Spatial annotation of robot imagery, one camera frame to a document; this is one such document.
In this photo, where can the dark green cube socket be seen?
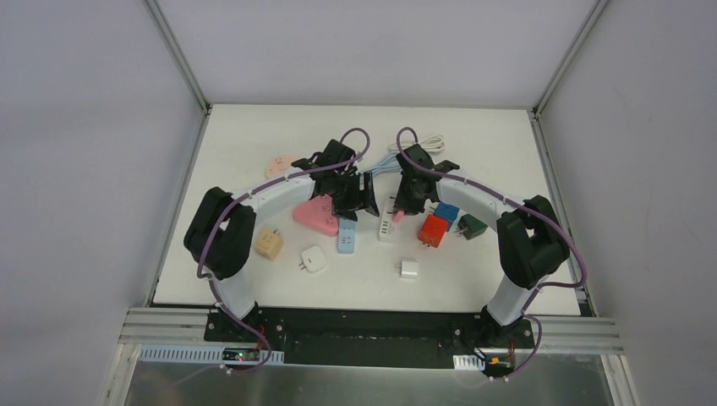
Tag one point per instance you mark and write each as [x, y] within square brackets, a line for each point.
[470, 227]

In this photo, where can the red cube socket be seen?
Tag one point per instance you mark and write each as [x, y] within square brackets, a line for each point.
[433, 230]

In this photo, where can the white charger plug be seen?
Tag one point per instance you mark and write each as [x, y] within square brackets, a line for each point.
[313, 260]

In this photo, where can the beige cube plug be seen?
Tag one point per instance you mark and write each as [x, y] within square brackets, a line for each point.
[269, 244]

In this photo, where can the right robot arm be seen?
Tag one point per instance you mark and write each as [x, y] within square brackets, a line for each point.
[531, 243]

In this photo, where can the blue cube socket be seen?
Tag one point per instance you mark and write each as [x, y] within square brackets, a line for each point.
[446, 212]

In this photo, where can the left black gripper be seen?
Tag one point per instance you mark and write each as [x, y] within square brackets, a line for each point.
[354, 200]

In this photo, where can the pink power strip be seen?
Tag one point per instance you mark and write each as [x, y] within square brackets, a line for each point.
[317, 215]

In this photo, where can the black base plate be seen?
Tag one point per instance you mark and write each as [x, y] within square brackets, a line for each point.
[370, 338]

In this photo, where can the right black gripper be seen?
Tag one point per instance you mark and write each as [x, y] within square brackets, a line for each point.
[407, 198]

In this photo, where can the light blue power strip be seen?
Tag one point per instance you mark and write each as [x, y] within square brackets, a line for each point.
[346, 236]

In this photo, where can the round pink socket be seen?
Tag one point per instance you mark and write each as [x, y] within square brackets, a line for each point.
[278, 165]

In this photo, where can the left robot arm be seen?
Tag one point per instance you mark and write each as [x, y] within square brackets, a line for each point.
[220, 235]

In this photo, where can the small white usb charger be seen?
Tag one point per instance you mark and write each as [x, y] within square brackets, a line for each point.
[409, 269]

